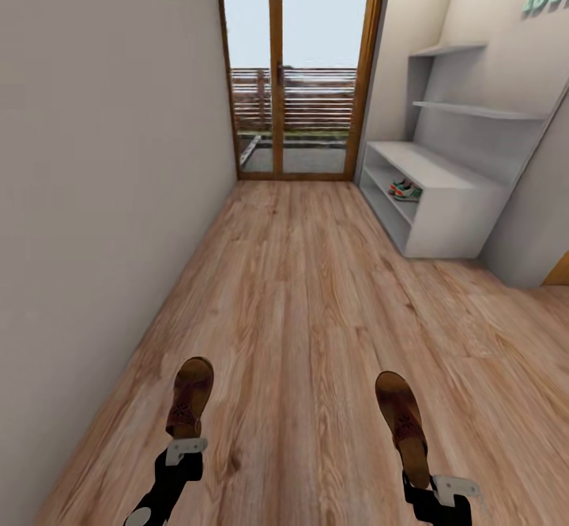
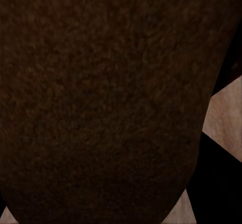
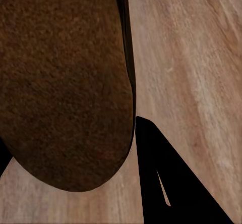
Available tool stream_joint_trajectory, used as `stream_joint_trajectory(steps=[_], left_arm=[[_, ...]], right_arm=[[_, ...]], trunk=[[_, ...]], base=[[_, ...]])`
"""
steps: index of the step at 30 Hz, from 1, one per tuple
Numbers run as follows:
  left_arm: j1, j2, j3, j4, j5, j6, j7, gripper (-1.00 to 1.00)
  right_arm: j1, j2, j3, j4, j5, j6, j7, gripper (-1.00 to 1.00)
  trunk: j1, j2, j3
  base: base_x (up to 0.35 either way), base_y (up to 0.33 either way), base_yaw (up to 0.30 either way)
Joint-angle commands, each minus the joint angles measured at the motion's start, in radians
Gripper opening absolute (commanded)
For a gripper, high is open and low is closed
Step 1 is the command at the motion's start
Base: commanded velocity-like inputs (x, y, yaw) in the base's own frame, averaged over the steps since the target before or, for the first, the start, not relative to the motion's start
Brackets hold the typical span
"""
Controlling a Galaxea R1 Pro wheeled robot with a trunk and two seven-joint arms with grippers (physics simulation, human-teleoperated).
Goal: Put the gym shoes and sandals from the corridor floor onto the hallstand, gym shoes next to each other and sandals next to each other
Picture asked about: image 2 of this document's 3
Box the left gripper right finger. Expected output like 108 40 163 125
186 131 242 224

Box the sandal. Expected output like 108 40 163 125
0 0 242 224

